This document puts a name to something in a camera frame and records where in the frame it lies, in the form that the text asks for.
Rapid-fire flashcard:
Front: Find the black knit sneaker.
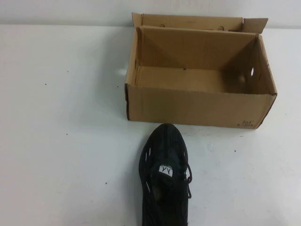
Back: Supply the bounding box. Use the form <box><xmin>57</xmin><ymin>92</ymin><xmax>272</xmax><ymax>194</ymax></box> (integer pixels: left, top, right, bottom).
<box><xmin>139</xmin><ymin>122</ymin><xmax>194</xmax><ymax>226</ymax></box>

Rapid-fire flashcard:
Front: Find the brown cardboard shoe box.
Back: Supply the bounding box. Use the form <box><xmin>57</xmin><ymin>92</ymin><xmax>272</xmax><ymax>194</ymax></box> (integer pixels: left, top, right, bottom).
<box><xmin>124</xmin><ymin>13</ymin><xmax>278</xmax><ymax>129</ymax></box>

